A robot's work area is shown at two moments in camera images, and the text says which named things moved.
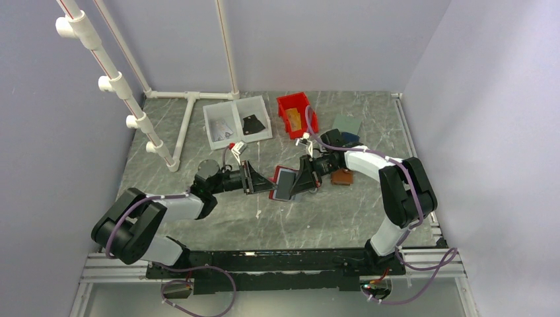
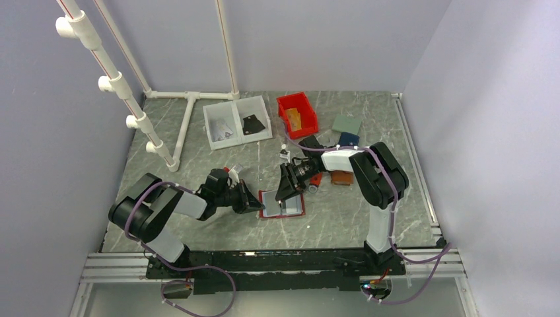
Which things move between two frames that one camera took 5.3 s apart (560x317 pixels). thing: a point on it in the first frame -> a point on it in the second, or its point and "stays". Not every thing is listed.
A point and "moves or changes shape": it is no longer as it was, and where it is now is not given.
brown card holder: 341,177 stays
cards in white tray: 218,129 stays
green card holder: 346,123 stays
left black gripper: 256,182 -> 248,202
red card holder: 275,181 moves or changes shape
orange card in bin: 294,119 stays
